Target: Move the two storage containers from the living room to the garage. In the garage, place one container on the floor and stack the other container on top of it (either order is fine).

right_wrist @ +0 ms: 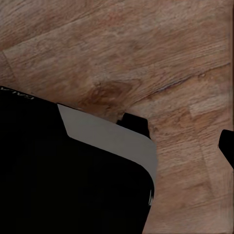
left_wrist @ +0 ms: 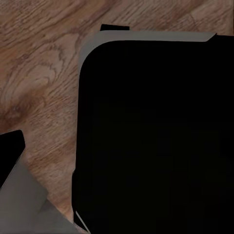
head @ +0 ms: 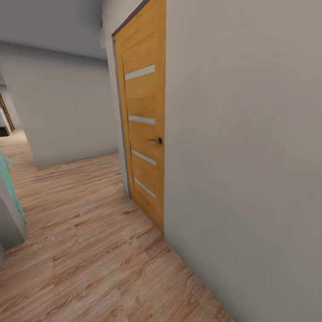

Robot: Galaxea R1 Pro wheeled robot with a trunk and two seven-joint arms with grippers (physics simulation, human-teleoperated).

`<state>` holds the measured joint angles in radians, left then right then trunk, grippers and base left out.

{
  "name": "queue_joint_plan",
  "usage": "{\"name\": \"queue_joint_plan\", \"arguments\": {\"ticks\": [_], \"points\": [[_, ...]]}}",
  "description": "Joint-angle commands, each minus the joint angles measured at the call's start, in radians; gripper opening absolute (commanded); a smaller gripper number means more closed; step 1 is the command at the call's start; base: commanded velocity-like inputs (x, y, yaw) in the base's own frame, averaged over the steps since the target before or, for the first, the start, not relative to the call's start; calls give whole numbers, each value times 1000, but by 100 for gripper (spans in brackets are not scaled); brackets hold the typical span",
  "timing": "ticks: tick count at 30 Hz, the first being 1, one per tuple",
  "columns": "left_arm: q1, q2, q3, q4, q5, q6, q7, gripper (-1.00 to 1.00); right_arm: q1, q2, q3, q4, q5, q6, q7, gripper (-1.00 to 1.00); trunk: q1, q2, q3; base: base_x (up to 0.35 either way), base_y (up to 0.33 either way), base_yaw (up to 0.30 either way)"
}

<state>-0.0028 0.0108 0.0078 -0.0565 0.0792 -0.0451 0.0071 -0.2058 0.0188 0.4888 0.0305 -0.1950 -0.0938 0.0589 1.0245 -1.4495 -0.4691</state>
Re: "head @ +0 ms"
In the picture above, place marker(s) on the standing mirror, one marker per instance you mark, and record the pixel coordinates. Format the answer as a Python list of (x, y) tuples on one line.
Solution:
[(8, 183)]

